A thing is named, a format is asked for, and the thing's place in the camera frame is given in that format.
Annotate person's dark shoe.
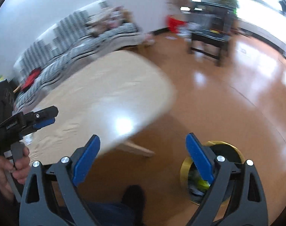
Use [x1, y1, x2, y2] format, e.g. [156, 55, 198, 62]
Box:
[121, 185, 146, 225]

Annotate wooden oval table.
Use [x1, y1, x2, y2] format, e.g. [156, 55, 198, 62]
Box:
[29, 50, 176, 164]

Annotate red bag by wall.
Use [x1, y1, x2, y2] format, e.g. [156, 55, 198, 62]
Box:
[166, 15, 187, 34]

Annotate gold rimmed trash bin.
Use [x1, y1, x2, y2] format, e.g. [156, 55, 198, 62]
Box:
[180, 138, 245, 205]

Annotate black side table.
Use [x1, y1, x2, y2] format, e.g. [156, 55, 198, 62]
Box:
[188, 2, 235, 66]

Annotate black white striped sofa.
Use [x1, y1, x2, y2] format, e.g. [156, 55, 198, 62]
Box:
[14, 0, 154, 113]

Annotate person's left hand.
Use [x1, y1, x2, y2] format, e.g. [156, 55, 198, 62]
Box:
[0, 146, 30, 202]

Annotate red cushion on sofa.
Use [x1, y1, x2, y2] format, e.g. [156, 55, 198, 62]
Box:
[21, 67, 42, 92]

